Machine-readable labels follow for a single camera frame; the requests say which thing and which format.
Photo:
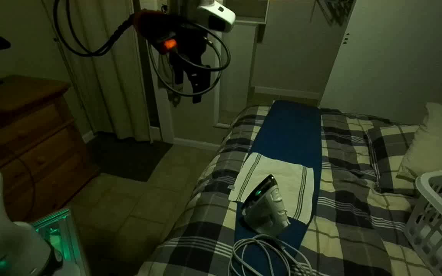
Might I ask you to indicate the dark floor mat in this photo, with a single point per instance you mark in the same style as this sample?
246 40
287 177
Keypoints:
129 155

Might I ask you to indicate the green lit robot stand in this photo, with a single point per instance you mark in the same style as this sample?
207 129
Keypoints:
60 240

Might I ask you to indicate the cream pillow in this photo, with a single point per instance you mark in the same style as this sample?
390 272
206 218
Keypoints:
438 143

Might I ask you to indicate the plaid pillow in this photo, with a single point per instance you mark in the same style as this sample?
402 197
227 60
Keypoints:
392 154

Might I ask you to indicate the blue ironing mat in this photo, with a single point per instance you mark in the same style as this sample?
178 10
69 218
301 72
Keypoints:
292 132

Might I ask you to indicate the white striped towel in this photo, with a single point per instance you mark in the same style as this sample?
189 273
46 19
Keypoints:
295 186

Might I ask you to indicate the dark hanging wall decoration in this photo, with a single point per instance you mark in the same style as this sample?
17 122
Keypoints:
336 10

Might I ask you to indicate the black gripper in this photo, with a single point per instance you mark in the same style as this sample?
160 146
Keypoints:
190 63

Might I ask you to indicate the narrow white panel door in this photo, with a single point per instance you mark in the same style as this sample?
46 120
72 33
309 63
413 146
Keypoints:
238 77

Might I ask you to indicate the brown wooden dresser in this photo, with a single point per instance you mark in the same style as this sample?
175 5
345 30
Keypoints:
31 138

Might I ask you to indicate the large white door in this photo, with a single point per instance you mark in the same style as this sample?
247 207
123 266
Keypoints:
399 56

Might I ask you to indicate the plaid bed comforter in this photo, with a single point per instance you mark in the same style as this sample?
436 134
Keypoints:
353 204

